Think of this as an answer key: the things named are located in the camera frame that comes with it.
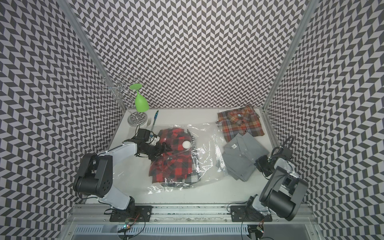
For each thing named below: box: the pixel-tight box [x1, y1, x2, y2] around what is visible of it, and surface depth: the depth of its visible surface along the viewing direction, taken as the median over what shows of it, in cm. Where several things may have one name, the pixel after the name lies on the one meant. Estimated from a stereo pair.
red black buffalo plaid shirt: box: [149, 127, 193, 184], surface depth 88 cm
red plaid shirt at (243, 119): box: [217, 105, 265, 143], surface depth 104 cm
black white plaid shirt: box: [161, 138, 201, 187], surface depth 82 cm
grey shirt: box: [222, 132, 270, 182], surface depth 96 cm
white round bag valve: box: [182, 140, 191, 149], surface depth 94 cm
